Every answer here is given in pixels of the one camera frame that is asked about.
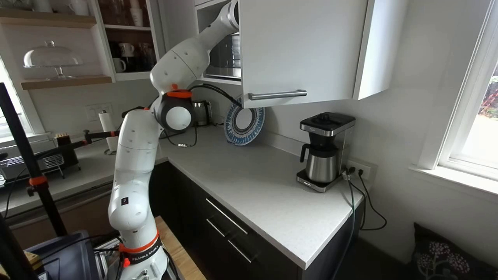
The stainless steel coffee maker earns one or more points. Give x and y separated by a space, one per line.
324 152

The silver cabinet door handle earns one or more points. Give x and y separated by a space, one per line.
278 95

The white wall outlet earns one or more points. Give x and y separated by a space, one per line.
363 166

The glass cake dome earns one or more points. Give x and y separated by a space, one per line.
53 56

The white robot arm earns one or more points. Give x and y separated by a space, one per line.
130 210

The white window frame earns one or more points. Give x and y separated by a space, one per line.
461 144

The stainless steel microwave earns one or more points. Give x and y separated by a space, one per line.
226 57

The white upper cabinet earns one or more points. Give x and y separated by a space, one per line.
379 45

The white cabinet door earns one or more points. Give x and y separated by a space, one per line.
301 43

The green patterned bench cushion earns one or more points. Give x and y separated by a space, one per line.
438 258

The black camera tripod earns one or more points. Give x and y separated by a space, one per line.
11 253

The dark lower cabinet drawers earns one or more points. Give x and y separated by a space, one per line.
226 247

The blue patterned decorative plate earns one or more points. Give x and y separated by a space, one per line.
243 126

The wooden open shelf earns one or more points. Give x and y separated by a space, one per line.
24 29

